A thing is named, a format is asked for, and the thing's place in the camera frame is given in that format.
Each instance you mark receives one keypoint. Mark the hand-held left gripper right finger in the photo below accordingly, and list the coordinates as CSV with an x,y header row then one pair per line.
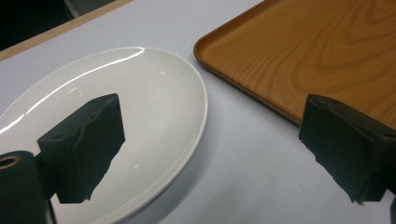
x,y
348,146

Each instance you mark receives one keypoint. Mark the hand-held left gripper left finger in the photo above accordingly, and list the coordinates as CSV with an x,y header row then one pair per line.
x,y
81,146

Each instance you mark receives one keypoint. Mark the white oval plate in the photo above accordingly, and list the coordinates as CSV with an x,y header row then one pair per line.
x,y
155,102

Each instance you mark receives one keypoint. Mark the wooden tray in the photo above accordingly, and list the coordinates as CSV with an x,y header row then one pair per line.
x,y
305,53

